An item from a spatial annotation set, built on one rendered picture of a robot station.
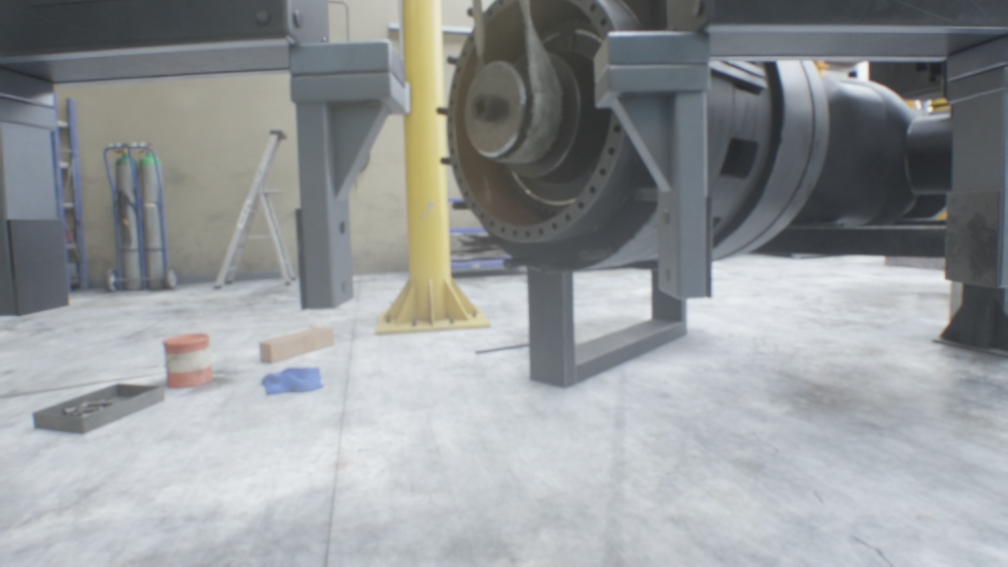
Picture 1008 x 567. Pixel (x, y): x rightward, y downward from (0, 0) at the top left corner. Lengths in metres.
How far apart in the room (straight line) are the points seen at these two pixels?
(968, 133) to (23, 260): 0.41
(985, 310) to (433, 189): 2.95
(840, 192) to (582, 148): 0.97
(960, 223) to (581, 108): 0.58
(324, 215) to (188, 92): 7.01
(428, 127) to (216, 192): 4.08
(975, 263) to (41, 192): 0.41
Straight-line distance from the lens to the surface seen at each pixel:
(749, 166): 0.93
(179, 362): 2.57
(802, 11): 0.23
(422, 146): 3.34
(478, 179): 0.96
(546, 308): 2.08
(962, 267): 0.29
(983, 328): 3.20
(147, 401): 2.41
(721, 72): 0.78
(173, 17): 0.23
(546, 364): 2.14
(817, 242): 1.70
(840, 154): 1.63
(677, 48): 0.22
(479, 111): 0.79
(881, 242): 1.67
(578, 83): 0.80
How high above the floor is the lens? 0.69
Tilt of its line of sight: 4 degrees down
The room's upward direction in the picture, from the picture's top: 2 degrees counter-clockwise
